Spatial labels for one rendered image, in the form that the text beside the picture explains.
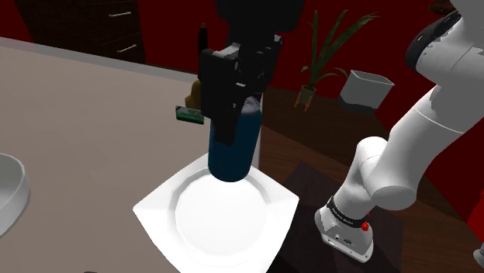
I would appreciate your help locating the white square plate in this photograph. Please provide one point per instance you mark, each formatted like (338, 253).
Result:
(223, 223)

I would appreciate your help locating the black slender bottle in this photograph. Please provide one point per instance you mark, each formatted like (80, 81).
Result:
(203, 38)

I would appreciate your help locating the green potted plant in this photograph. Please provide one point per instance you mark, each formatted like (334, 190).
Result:
(321, 53)

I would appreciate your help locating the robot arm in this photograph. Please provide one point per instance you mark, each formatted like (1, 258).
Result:
(416, 143)

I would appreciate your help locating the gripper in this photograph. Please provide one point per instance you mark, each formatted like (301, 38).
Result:
(221, 83)

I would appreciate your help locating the grey and white bin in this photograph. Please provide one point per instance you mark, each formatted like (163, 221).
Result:
(365, 89)

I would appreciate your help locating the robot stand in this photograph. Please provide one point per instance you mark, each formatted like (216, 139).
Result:
(306, 245)

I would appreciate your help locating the green flat box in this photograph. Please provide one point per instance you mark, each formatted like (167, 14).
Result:
(189, 114)

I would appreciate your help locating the dark chest of drawers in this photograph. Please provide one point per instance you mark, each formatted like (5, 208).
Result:
(83, 26)

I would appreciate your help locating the brown figure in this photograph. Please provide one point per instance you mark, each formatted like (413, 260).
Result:
(193, 96)

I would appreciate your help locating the white bowl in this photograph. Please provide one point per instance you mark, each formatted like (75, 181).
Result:
(11, 196)

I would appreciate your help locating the dark blue bottle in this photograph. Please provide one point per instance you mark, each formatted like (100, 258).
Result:
(242, 155)

